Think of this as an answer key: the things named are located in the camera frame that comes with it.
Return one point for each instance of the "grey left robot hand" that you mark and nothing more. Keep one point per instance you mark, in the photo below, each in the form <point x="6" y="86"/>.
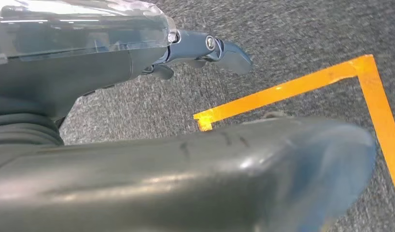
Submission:
<point x="88" y="64"/>

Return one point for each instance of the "yellow floor tape square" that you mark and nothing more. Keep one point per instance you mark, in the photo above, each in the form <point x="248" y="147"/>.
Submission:
<point x="280" y="91"/>

